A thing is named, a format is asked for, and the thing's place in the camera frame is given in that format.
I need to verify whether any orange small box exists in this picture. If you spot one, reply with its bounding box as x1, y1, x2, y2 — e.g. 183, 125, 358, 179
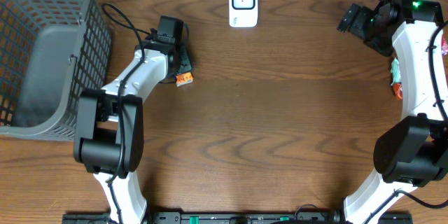
176, 72, 194, 87

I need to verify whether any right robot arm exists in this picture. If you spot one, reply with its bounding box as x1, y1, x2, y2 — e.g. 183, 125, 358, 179
338, 0, 447, 223

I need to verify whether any white barcode scanner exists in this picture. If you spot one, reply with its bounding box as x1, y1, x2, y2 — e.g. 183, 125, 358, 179
229, 0, 259, 28

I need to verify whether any teal snack packet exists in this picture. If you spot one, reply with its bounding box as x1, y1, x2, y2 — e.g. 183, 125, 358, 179
390, 58, 401, 86

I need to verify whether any grey plastic basket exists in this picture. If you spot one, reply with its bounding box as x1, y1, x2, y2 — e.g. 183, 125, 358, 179
1, 0, 112, 141

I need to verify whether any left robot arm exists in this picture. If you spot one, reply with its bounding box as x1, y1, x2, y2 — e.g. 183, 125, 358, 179
73, 15, 193, 223

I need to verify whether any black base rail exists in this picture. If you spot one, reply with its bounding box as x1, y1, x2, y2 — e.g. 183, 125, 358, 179
62, 208, 413, 224

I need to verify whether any purple snack package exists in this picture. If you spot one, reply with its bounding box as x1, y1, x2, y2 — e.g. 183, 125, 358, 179
441, 36, 448, 56

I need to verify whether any red orange snack wrapper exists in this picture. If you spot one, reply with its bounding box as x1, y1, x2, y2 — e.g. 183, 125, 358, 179
392, 83, 403, 101

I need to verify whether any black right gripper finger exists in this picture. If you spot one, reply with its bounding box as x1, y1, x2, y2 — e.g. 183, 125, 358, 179
337, 3, 361, 32
348, 6, 372, 39

